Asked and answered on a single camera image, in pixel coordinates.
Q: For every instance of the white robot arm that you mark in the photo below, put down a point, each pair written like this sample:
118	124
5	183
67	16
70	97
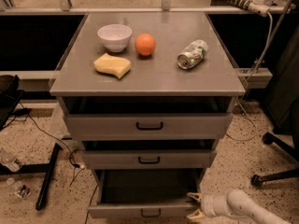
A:
236	204

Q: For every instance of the small floor wrapper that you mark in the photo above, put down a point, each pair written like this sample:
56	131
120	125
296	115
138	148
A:
22	191

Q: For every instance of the orange fruit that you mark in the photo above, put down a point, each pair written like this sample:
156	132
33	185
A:
145	44

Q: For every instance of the black stand base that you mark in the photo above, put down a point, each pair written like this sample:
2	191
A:
46	168

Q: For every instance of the grey bottom drawer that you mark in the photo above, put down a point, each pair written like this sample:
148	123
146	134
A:
146	193

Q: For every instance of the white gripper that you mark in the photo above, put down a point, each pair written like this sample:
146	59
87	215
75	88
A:
207	206

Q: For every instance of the crushed soda can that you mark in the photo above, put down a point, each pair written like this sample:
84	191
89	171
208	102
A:
193	54

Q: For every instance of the grey top drawer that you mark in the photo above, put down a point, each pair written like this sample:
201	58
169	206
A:
88	127

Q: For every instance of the white spiral hose fixture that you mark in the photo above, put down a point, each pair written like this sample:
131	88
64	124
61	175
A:
256	6

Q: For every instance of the clear plastic bottle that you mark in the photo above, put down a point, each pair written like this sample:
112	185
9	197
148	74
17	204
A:
10	161

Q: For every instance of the white bowl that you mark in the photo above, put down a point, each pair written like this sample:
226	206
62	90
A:
115	37

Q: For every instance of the yellow sponge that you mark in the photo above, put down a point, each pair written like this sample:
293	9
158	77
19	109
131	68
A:
112	65

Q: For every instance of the grey drawer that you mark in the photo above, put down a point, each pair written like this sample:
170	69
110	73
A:
149	159
146	193
88	127

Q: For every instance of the grey drawer cabinet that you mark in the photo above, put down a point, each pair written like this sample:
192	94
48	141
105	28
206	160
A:
154	84

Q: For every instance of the grey middle drawer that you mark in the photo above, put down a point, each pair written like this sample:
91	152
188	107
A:
149	159

